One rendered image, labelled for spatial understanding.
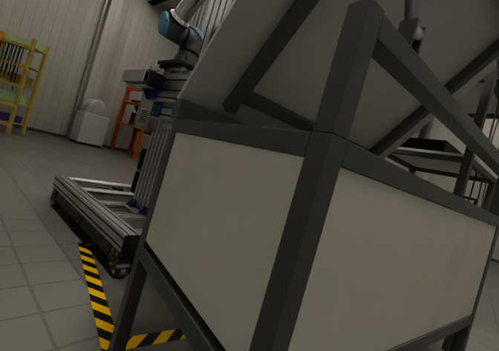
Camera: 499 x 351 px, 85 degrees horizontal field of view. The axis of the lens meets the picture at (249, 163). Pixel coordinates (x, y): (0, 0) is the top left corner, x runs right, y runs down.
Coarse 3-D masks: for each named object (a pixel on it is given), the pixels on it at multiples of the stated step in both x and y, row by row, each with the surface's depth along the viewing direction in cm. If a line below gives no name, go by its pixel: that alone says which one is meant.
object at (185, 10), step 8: (184, 0) 138; (192, 0) 136; (200, 0) 137; (176, 8) 141; (184, 8) 139; (192, 8) 139; (160, 16) 146; (168, 16) 141; (176, 16) 141; (184, 16) 142; (160, 24) 145; (168, 24) 142; (176, 24) 143; (184, 24) 144; (160, 32) 145; (168, 32) 145; (176, 32) 146; (184, 32) 149; (176, 40) 150
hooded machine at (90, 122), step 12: (84, 108) 749; (96, 108) 754; (84, 120) 734; (96, 120) 757; (108, 120) 783; (72, 132) 756; (84, 132) 740; (96, 132) 764; (84, 144) 750; (96, 144) 771
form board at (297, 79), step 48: (240, 0) 71; (288, 0) 74; (336, 0) 78; (384, 0) 83; (432, 0) 88; (480, 0) 93; (240, 48) 80; (288, 48) 85; (432, 48) 103; (480, 48) 110; (192, 96) 87; (288, 96) 99; (384, 96) 115
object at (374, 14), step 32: (352, 32) 39; (384, 32) 41; (352, 64) 38; (384, 64) 48; (416, 64) 49; (352, 96) 39; (416, 96) 57; (448, 96) 59; (320, 128) 40; (448, 128) 71
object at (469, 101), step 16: (480, 80) 130; (496, 80) 128; (464, 96) 157; (480, 96) 128; (496, 96) 141; (480, 112) 127; (480, 128) 126; (400, 160) 181; (416, 160) 172; (432, 160) 157; (448, 160) 134; (464, 160) 128; (480, 160) 134; (448, 176) 180; (464, 176) 126; (480, 176) 162; (496, 176) 157; (464, 192) 127; (448, 336) 160
